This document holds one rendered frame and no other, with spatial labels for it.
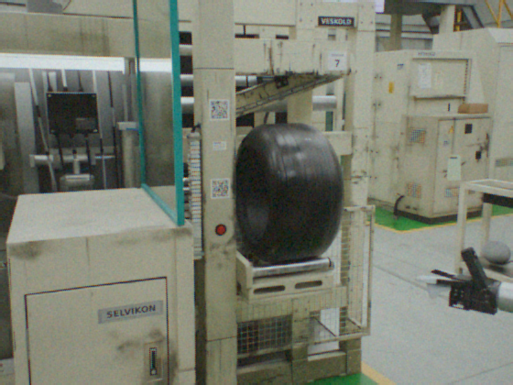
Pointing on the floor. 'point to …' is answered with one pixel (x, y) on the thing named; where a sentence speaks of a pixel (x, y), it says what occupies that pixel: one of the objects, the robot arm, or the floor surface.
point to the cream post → (221, 325)
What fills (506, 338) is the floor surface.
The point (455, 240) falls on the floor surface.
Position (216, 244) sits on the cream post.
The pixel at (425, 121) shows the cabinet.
